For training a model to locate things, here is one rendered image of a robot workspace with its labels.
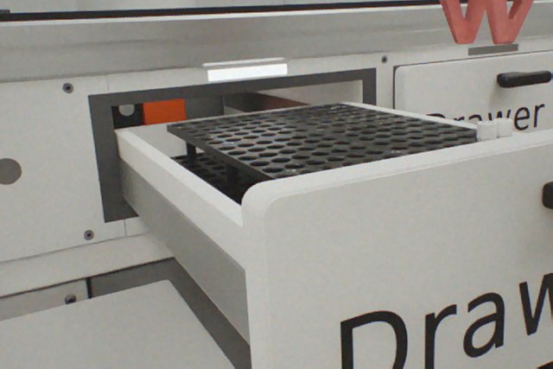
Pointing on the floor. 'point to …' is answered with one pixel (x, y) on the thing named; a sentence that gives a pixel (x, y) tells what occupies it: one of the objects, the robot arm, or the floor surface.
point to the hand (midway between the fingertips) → (484, 30)
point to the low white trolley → (112, 334)
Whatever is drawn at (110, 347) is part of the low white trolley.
